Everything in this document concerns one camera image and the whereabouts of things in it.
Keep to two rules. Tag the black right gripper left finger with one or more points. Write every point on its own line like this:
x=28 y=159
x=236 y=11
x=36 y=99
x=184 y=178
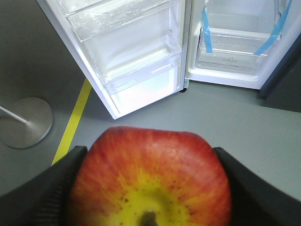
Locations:
x=42 y=201

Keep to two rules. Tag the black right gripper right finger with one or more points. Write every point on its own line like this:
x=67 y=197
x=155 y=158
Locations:
x=255 y=202

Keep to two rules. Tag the red yellow apple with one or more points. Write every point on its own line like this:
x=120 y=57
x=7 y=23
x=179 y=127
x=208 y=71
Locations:
x=147 y=177

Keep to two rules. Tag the dark grey fridge body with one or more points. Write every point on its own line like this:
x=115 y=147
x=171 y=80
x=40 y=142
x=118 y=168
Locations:
x=278 y=18

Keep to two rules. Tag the open fridge door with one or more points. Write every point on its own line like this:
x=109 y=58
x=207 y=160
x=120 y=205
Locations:
x=97 y=51

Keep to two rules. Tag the silver round-base floor stand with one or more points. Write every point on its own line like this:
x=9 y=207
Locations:
x=25 y=123

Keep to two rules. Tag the clear crisper drawer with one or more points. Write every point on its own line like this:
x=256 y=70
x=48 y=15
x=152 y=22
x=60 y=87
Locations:
x=233 y=51

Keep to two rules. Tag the clear lower door bin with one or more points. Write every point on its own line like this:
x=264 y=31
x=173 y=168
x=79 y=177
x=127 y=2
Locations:
x=140 y=61

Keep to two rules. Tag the clear door bin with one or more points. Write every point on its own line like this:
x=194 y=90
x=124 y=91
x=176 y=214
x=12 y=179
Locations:
x=89 y=18
x=140 y=61

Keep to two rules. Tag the clear middle door bin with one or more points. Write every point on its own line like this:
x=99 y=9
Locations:
x=89 y=18

